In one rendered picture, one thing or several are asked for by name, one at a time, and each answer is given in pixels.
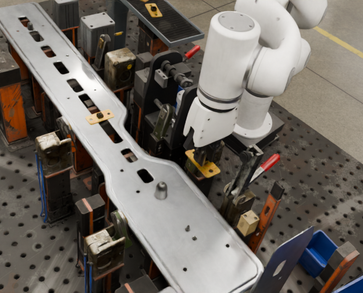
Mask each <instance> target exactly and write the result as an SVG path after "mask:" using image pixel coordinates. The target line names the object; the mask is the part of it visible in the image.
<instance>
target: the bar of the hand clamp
mask: <svg viewBox="0 0 363 293"><path fill-rule="evenodd" d="M263 155H264V151H263V150H262V149H259V148H258V147H257V146H256V145H255V144H253V145H250V146H248V148H247V150H246V151H242V152H240V160H241V163H240V165H239V167H238V169H237V171H236V173H235V175H234V177H233V180H232V182H231V184H230V186H229V189H228V191H227V193H226V196H229V195H231V191H232V190H234V189H235V188H236V187H237V186H238V187H239V190H238V191H237V194H236V196H235V197H234V200H233V203H235V200H236V199H237V198H238V197H239V196H240V195H244V193H245V191H246V189H247V187H248V185H249V183H250V181H251V179H252V177H253V175H254V173H255V171H256V169H257V167H258V165H259V163H260V161H261V159H262V157H263Z"/></svg>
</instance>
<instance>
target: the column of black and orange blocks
mask: <svg viewBox="0 0 363 293"><path fill-rule="evenodd" d="M359 255H360V253H359V252H358V251H357V250H356V248H355V247H354V246H353V245H352V244H351V243H350V242H349V241H348V242H346V243H345V244H343V245H342V246H340V247H339V248H337V249H336V250H335V251H334V253H333V255H332V256H331V257H330V259H329V260H328V263H327V265H326V266H325V268H324V269H323V270H322V272H321V274H320V275H319V276H317V277H316V278H315V279H314V285H313V286H312V288H311V289H310V291H309V292H308V293H331V292H332V291H333V289H334V288H335V286H336V285H337V284H338V282H339V281H340V280H341V279H342V277H343V276H344V275H345V273H346V272H347V270H348V269H349V268H350V267H351V265H352V264H353V263H354V262H355V260H356V259H357V257H358V256H359Z"/></svg>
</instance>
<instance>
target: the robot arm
mask: <svg viewBox="0 0 363 293"><path fill-rule="evenodd" d="M327 7H328V2H327V0H236V4H235V6H234V11H225V12H220V13H217V14H216V15H215V16H214V17H213V18H212V19H211V23H210V27H209V32H208V38H207V44H206V47H205V53H204V58H203V62H202V68H201V73H200V79H199V82H198V88H197V95H198V96H197V97H196V98H195V99H194V101H193V103H192V105H191V107H190V110H189V112H188V115H187V119H186V123H185V126H184V132H183V134H184V135H185V137H186V136H188V137H187V139H186V141H185V143H184V144H183V147H184V148H185V149H186V150H193V149H194V150H195V151H194V156H193V158H194V160H195V161H196V162H197V163H198V164H199V165H200V166H201V167H202V166H204V164H205V159H206V157H207V159H208V160H209V162H213V160H214V157H215V153H216V148H219V146H220V143H221V140H223V139H224V138H225V137H227V136H228V135H230V134H231V133H232V132H233V133H235V134H237V135H239V136H241V137H244V138H250V139H256V138H261V137H263V136H265V135H267V133H268V132H269V131H270V130H271V127H272V119H271V116H270V114H269V113H268V109H269V107H270V105H271V102H272V99H273V97H276V96H279V95H281V94H282V93H284V91H285V90H286V89H287V87H288V85H289V83H290V82H291V79H292V77H293V76H294V75H296V74H297V73H299V72H300V71H302V69H303V68H304V67H306V65H307V63H308V61H309V59H310V56H311V49H310V45H309V43H307V41H306V40H304V39H303V38H301V36H300V31H299V29H304V30H307V29H312V28H314V27H316V26H317V25H319V24H320V23H321V22H322V20H323V19H324V17H325V14H326V11H327Z"/></svg>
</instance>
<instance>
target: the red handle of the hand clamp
mask: <svg viewBox="0 0 363 293"><path fill-rule="evenodd" d="M279 160H280V155H279V154H278V153H277V154H275V153H274V154H273V155H272V156H271V157H270V158H269V159H267V160H266V161H265V162H264V163H263V164H262V165H260V167H259V168H258V169H257V170H256V171H255V173H254V175H253V177H252V179H251V181H250V183H249V185H250V184H252V183H253V182H254V181H255V180H256V179H257V178H258V177H260V176H261V175H262V174H263V173H264V172H267V171H268V170H269V169H270V168H271V167H272V166H273V165H275V164H276V163H277V162H278V161H279ZM249 185H248V186H249ZM238 190H239V187H236V188H235V189H234V190H232V191H231V194H232V195H233V196H234V197H235V196H236V194H237V191H238Z"/></svg>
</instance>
